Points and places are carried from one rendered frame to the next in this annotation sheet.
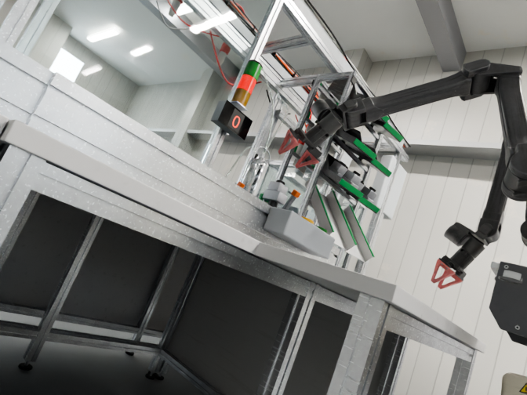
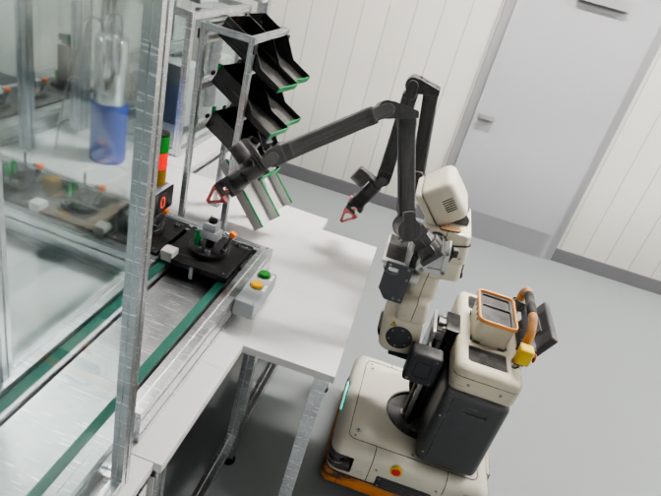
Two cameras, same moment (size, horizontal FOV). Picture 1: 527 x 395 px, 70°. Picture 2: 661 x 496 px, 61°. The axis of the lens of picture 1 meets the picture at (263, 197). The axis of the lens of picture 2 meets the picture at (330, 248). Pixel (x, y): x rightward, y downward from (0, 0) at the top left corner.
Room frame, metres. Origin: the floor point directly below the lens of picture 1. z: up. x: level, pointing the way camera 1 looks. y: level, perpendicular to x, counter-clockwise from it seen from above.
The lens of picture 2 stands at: (-0.36, 0.65, 2.01)
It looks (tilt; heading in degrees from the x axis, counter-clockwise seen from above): 29 degrees down; 322
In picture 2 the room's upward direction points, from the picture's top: 16 degrees clockwise
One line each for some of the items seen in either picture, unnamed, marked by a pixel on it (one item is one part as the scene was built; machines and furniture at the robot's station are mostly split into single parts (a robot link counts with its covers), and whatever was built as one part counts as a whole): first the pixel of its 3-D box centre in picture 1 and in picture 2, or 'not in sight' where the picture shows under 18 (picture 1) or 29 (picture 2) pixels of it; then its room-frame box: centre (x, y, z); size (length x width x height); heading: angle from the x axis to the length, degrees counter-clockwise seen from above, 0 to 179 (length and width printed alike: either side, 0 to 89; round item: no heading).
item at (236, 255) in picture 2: not in sight; (209, 252); (1.17, -0.03, 0.96); 0.24 x 0.24 x 0.02; 44
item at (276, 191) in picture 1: (274, 190); (209, 227); (1.18, -0.03, 1.06); 0.08 x 0.04 x 0.07; 44
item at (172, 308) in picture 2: not in sight; (155, 306); (0.98, 0.20, 0.91); 0.84 x 0.28 x 0.10; 134
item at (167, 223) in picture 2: not in sight; (143, 216); (1.35, 0.14, 1.01); 0.24 x 0.24 x 0.13; 44
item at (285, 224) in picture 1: (301, 233); (255, 292); (0.96, -0.12, 0.93); 0.21 x 0.07 x 0.06; 134
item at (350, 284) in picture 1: (332, 287); (271, 274); (1.16, -0.30, 0.84); 0.90 x 0.70 x 0.03; 137
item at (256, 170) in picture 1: (254, 176); not in sight; (2.16, 0.10, 1.32); 0.14 x 0.14 x 0.38
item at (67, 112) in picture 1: (233, 208); (211, 321); (0.87, 0.06, 0.91); 0.89 x 0.06 x 0.11; 134
